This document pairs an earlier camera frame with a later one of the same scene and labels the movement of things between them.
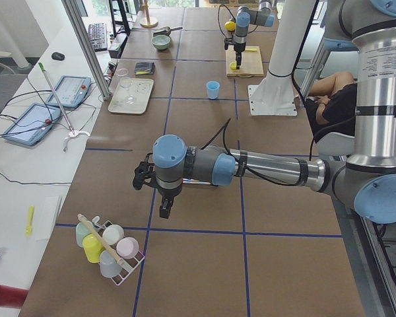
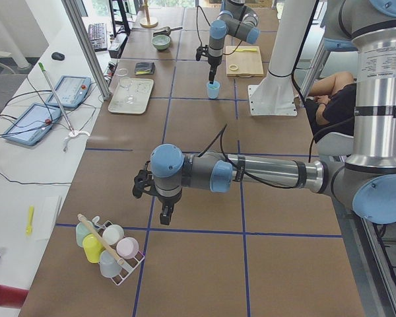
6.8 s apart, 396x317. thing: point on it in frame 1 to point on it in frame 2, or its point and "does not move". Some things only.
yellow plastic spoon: (29, 228) does not move
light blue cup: (212, 87) does not move
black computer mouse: (57, 56) does not move
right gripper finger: (237, 67) to (211, 75)
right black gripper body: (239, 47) to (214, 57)
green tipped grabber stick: (72, 131) does not move
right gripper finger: (239, 59) to (214, 69)
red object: (4, 296) does not move
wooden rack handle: (99, 236) does not move
